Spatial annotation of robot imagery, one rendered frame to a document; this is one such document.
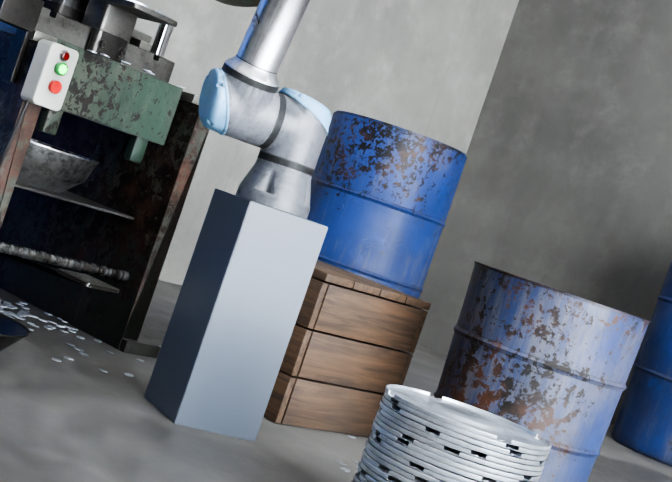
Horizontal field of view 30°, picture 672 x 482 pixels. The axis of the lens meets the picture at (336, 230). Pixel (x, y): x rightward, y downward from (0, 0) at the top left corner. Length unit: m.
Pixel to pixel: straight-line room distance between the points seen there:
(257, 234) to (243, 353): 0.24
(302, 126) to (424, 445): 0.75
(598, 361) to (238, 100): 0.97
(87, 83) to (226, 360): 0.79
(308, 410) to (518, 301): 0.53
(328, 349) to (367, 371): 0.15
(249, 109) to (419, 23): 3.50
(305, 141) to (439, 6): 3.54
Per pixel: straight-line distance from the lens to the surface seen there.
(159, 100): 3.03
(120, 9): 3.00
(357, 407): 2.96
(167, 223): 3.05
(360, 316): 2.86
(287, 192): 2.45
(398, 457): 2.03
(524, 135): 6.19
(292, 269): 2.46
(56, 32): 2.94
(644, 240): 5.76
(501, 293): 2.76
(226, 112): 2.40
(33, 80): 2.71
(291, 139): 2.46
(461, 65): 6.16
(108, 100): 2.94
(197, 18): 4.91
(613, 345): 2.78
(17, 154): 2.76
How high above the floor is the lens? 0.48
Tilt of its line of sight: 1 degrees down
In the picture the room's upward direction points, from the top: 19 degrees clockwise
